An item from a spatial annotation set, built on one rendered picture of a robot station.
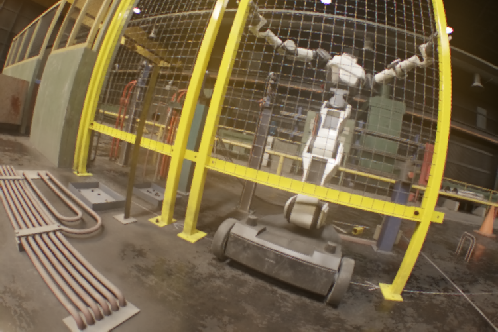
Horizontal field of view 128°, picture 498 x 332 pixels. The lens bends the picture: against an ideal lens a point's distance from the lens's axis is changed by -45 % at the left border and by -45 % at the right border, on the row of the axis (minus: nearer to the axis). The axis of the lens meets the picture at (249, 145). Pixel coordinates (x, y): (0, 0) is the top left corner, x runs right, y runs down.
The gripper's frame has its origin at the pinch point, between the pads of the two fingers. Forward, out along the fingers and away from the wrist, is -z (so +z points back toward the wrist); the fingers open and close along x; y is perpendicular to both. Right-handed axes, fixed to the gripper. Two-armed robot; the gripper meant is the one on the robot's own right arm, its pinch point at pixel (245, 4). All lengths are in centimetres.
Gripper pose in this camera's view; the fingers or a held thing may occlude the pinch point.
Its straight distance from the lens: 139.0
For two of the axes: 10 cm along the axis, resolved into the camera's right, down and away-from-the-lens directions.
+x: -9.2, -2.2, 3.1
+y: 2.3, -9.7, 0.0
